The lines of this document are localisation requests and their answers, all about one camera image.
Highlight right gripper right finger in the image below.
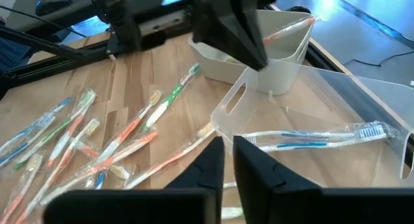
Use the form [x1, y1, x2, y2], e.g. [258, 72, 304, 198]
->
[232, 135, 414, 224]

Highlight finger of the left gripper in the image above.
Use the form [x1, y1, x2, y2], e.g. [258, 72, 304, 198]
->
[240, 3, 270, 71]
[192, 3, 260, 71]

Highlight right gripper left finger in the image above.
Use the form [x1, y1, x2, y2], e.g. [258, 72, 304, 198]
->
[43, 136, 225, 224]

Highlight white plastic bin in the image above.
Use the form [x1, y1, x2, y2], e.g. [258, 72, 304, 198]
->
[188, 9, 317, 96]

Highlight green wrapped toothbrush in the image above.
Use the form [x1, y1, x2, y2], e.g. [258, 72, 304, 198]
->
[141, 63, 202, 133]
[12, 115, 76, 171]

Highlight clear plastic bin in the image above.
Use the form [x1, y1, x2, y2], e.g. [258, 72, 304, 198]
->
[210, 58, 414, 190]

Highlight black computer mouse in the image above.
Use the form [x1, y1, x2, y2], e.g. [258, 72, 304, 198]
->
[34, 0, 71, 17]

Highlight grey desk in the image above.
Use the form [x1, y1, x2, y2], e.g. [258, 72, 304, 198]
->
[6, 0, 113, 32]

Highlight black floor cable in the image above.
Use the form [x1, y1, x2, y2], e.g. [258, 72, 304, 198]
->
[342, 50, 414, 69]

